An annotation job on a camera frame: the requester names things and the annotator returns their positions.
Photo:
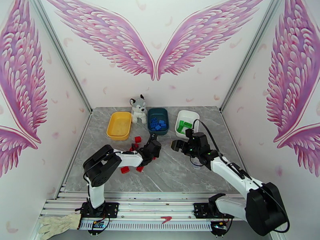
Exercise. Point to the red two-by-two lego brick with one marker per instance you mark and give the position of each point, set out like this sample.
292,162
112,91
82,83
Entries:
130,148

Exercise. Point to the green two-by-four lego brick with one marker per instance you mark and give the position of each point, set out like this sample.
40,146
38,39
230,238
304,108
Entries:
188,125

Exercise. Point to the blue two-by-three lego brick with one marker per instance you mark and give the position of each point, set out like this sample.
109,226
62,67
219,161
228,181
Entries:
158,128

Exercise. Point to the blue two-by-four lego brick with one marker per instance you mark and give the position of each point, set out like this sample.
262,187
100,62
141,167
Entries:
153,120

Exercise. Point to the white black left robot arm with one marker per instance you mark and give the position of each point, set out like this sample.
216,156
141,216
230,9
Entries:
130,159

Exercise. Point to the clear plastic case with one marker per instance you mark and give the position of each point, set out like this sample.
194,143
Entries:
197,166

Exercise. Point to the yellow plastic container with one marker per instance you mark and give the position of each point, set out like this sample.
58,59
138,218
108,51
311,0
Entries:
120,126

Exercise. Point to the white plastic container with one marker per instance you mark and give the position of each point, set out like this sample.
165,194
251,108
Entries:
190,115

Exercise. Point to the teal plastic container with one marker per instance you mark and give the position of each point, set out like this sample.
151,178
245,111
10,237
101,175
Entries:
157,113

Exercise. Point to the grey white husky plush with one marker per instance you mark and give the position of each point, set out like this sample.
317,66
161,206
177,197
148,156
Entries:
138,109

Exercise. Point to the small circuit board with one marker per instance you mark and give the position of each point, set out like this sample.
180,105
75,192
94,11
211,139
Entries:
98,224
218,224

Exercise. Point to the white work glove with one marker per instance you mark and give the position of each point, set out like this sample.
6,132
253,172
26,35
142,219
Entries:
60,223

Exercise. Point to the aluminium table edge rail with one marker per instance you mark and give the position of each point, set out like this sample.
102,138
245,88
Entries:
78,149
232,136

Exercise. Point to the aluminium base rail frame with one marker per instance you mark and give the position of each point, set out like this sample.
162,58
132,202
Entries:
155,206

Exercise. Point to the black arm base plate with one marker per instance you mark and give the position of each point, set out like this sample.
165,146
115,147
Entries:
200,209
112,209

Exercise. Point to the aluminium frame post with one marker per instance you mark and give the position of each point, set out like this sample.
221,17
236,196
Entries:
82,93
242,71

